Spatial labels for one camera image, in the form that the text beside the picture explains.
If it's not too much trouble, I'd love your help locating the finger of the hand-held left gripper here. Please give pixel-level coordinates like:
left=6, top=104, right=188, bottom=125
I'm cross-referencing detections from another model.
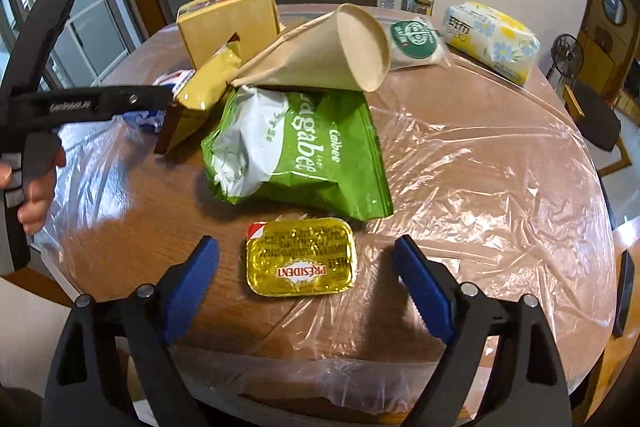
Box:
left=97, top=85, right=176, bottom=124

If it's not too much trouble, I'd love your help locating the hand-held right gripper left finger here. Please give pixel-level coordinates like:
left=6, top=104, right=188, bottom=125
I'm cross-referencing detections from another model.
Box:
left=42, top=234, right=221, bottom=427

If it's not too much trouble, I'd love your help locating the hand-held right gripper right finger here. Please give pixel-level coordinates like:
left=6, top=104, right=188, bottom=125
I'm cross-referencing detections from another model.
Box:
left=392, top=234, right=573, bottom=427

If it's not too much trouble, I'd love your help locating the yellow snack packet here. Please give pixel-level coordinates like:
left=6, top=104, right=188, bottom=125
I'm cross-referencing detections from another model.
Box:
left=154, top=46, right=246, bottom=155

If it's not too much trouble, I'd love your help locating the gold foil butter packet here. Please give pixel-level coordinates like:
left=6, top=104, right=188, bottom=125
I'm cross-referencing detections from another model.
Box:
left=245, top=217, right=358, bottom=297

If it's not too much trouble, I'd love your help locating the yellow cardboard box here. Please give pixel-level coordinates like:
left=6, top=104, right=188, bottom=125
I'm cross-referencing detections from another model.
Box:
left=176, top=0, right=286, bottom=68

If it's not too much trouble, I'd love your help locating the brown paper bag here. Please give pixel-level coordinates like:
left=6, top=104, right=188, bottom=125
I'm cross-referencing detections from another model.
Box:
left=231, top=3, right=392, bottom=94

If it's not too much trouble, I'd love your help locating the person's left hand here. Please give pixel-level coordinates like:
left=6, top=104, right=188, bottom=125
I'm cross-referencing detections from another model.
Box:
left=17, top=147, right=67, bottom=237

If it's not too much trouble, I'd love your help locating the blue white packet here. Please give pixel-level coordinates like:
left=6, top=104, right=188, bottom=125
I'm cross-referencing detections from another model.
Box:
left=122, top=69, right=197, bottom=135

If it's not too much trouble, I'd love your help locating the green snack bag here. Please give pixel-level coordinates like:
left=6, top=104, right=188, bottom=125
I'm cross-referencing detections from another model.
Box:
left=200, top=86, right=395, bottom=222

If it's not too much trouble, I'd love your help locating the black flat object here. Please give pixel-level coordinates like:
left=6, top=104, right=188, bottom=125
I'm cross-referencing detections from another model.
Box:
left=612, top=249, right=636, bottom=338

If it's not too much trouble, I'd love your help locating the wooden chair black seat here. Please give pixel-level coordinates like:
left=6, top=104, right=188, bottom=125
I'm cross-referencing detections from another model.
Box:
left=564, top=79, right=632, bottom=178

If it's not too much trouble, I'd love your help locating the white round packet green label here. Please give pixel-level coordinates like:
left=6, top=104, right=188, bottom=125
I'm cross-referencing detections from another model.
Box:
left=387, top=17, right=451, bottom=72

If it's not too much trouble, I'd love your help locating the yellow flowered tissue pack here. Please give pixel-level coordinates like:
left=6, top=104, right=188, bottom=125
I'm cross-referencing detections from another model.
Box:
left=442, top=1, right=542, bottom=86

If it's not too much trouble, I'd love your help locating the black standing fan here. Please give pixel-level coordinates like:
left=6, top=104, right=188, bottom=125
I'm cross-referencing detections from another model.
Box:
left=550, top=33, right=585, bottom=82

